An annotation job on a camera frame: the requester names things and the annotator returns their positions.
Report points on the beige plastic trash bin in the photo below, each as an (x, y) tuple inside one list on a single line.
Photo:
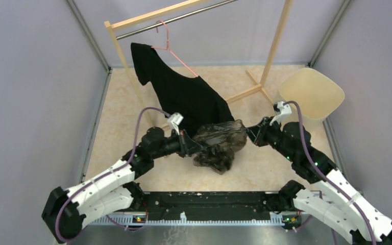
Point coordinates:
[(317, 95)]

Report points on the metal hanging rod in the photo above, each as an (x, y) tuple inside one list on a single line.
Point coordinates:
[(183, 16)]

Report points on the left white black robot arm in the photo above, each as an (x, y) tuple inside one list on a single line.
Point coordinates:
[(68, 211)]

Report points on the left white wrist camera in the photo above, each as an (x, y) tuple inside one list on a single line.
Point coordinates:
[(174, 121)]

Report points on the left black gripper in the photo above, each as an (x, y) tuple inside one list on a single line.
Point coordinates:
[(187, 145)]

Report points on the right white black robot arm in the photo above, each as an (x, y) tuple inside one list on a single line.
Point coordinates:
[(349, 213)]

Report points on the pink wire hanger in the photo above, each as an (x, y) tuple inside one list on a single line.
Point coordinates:
[(169, 49)]

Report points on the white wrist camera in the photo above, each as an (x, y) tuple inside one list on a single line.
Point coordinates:
[(282, 111), (174, 121)]

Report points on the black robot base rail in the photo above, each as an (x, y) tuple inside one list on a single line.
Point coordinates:
[(216, 206)]

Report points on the black t-shirt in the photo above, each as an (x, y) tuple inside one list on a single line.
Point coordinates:
[(193, 98)]

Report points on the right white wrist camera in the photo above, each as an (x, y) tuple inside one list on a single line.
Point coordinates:
[(282, 111)]

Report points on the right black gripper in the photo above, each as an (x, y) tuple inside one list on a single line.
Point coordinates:
[(256, 133)]

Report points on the dark translucent trash bag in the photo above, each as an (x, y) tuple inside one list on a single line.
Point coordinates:
[(221, 142)]

